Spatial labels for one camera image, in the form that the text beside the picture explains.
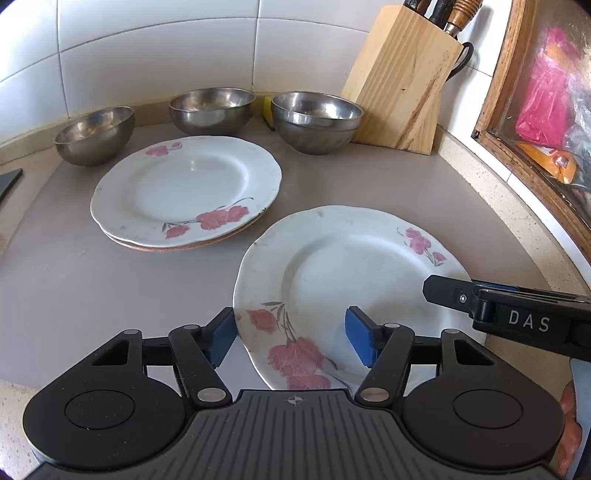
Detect medium steel bowl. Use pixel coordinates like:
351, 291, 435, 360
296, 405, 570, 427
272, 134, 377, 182
168, 87, 257, 136

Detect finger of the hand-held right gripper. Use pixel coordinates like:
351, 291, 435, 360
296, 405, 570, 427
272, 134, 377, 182
473, 279, 591, 304
422, 274, 482, 320

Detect black cooktop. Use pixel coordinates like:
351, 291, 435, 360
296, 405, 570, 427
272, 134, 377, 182
0, 168, 24, 205

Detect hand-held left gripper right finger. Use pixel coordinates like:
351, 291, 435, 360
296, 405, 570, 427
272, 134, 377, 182
345, 305, 497, 405

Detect orange packet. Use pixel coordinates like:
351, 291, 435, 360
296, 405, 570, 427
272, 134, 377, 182
516, 141, 581, 186

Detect brown rimmed plate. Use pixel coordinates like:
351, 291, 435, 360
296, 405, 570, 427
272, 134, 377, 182
117, 216, 265, 254

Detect wooden window frame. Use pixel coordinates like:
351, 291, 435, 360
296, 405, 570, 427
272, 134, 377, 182
472, 0, 591, 274

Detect small steel bowl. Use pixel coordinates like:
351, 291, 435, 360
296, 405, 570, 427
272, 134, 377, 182
54, 106, 136, 167

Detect white floral plate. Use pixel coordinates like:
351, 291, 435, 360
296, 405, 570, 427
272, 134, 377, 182
90, 136, 282, 247
232, 205, 486, 392

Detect wooden knife block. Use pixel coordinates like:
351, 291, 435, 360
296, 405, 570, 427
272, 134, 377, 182
342, 6, 464, 155

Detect turned wooden knife handle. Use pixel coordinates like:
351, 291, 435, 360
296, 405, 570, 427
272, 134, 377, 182
444, 0, 484, 39

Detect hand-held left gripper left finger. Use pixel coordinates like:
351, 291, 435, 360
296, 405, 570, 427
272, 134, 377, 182
90, 307, 237, 409

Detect black knife handle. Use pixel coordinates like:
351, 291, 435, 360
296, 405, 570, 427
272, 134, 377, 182
427, 0, 456, 31

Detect large steel bowl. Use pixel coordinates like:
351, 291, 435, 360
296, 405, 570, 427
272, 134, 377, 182
270, 91, 365, 155

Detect pink plastic bag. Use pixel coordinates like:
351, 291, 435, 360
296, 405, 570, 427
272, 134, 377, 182
516, 27, 584, 147

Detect person's right hand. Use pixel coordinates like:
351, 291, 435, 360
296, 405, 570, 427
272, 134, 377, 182
555, 382, 585, 477

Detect black scissors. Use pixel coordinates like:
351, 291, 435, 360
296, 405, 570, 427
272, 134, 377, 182
450, 41, 476, 82

